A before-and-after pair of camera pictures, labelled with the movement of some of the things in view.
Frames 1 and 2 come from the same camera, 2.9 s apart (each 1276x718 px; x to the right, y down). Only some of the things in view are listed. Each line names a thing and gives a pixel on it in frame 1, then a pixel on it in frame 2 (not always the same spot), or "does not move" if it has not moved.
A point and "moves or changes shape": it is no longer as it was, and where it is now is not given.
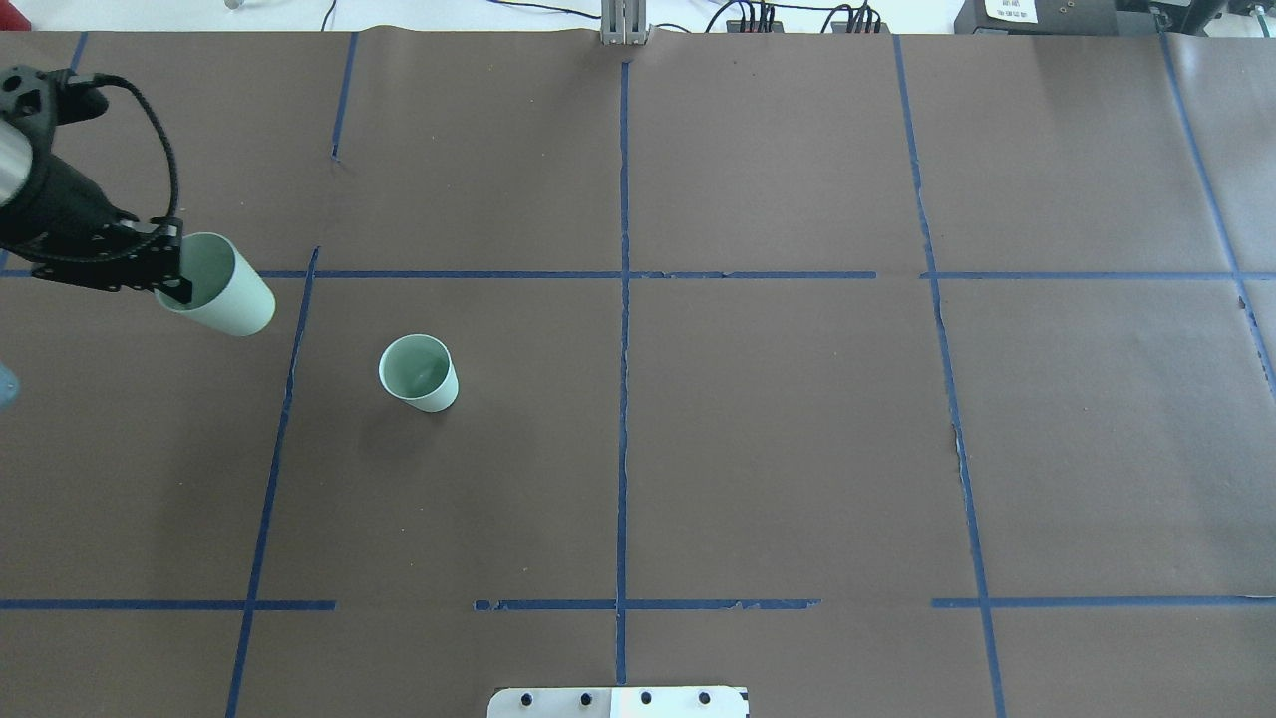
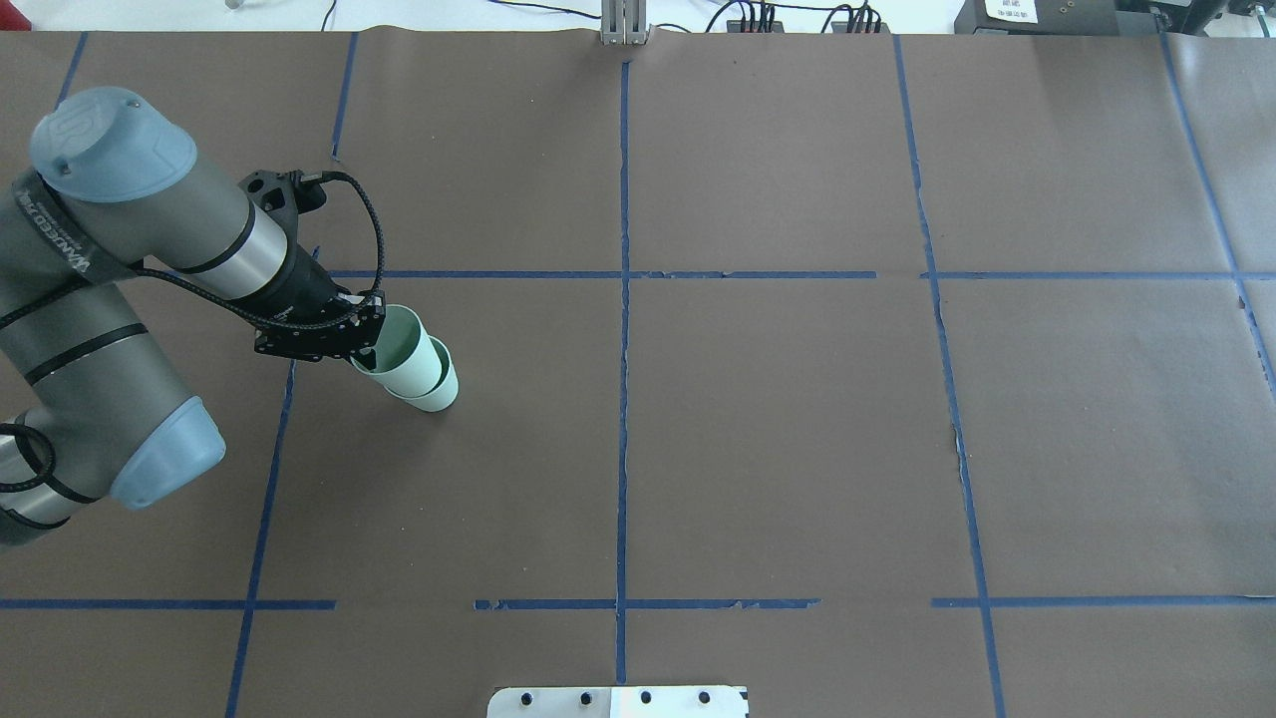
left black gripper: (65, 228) -> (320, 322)
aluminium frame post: (623, 23) does not move
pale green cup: (228, 293) moves or changes shape
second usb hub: (859, 27) does not move
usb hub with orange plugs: (754, 26) does not move
